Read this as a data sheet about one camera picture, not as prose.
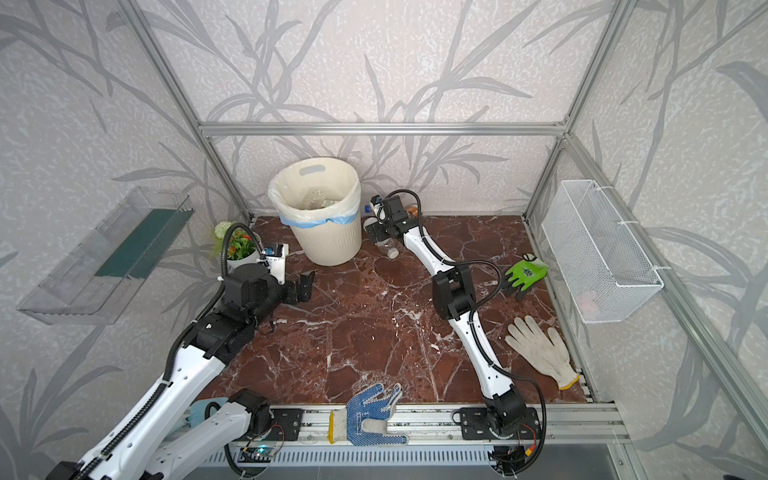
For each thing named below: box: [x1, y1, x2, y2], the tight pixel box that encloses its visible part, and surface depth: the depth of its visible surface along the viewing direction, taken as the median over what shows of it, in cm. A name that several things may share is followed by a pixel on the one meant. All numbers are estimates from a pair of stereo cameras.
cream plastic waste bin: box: [269, 157, 362, 267], surface depth 96 cm
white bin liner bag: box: [268, 157, 363, 229], surface depth 98 cm
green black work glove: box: [505, 253, 549, 291], surface depth 104 cm
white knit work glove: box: [505, 315, 580, 391], surface depth 87 cm
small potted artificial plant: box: [212, 221, 261, 270], surface depth 95 cm
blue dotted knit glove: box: [328, 382, 409, 446], surface depth 75 cm
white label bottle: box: [374, 238, 400, 260], surface depth 107 cm
